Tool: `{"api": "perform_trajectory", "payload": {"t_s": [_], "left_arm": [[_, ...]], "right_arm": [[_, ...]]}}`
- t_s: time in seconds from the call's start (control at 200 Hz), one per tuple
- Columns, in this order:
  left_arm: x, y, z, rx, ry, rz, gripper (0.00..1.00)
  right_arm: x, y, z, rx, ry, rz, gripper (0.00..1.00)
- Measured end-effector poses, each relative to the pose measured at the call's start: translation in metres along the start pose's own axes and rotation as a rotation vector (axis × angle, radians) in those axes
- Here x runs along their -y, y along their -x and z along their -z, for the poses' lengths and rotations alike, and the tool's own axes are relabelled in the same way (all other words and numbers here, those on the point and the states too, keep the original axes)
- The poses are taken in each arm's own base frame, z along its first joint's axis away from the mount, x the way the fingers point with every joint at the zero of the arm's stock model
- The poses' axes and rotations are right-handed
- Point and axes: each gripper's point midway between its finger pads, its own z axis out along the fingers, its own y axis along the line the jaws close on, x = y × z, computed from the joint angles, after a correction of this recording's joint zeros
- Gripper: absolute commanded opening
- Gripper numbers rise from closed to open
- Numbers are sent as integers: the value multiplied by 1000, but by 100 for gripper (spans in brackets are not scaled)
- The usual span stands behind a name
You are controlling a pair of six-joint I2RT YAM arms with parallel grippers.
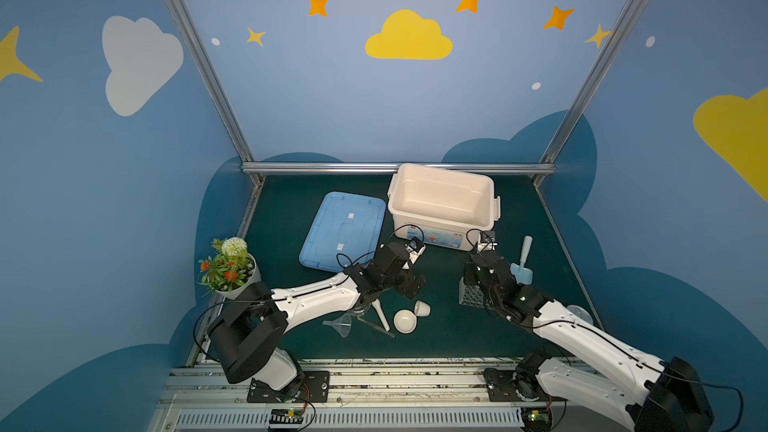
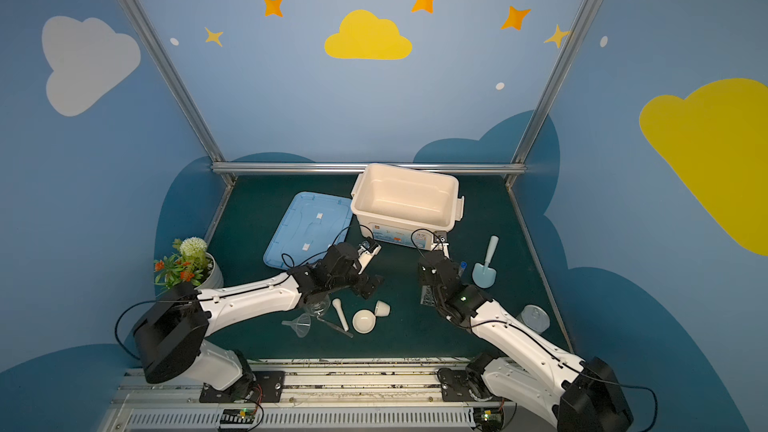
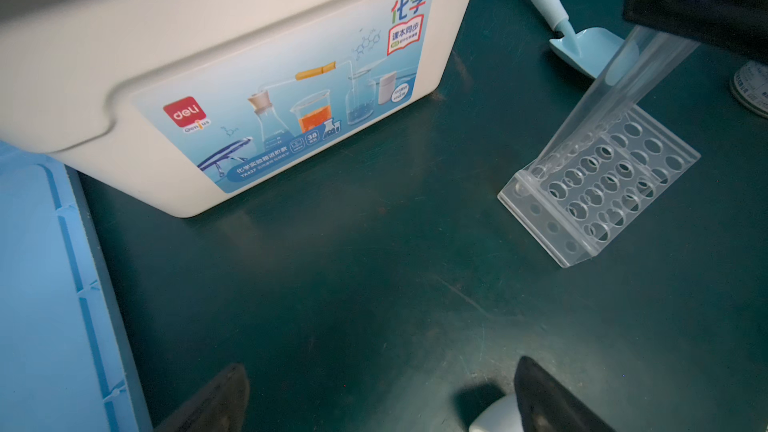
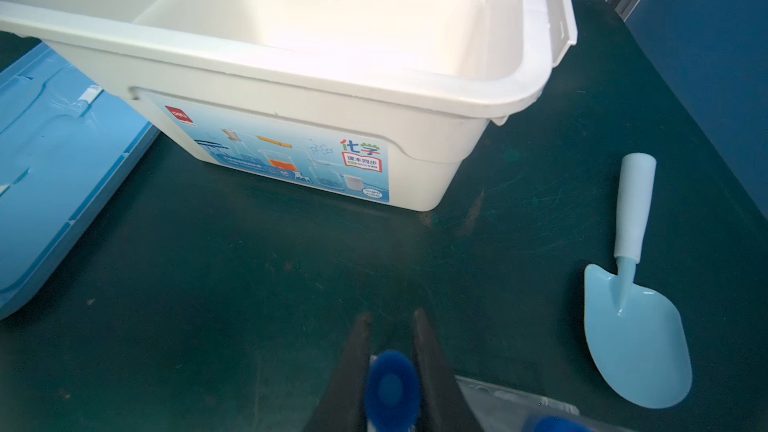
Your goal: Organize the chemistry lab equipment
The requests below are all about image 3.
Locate white plastic storage bin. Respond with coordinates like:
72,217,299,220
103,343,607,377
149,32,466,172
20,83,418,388
1,0,470,218

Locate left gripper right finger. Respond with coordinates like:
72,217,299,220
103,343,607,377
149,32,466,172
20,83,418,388
514,356,614,432

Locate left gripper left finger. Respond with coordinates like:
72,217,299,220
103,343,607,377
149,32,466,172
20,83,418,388
154,363,250,431

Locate small white crucible cup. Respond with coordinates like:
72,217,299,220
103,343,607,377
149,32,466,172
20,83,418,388
468,394,524,432

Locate clear plastic beaker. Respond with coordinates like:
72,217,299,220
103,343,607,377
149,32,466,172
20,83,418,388
730,61,768,118

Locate light blue plastic scoop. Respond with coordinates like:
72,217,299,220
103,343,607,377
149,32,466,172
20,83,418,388
511,0,641,86

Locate clear test tube rack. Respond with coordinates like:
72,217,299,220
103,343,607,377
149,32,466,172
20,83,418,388
498,106,700,268

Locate light blue bin lid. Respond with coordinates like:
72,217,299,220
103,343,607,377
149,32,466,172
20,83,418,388
1,144,152,431

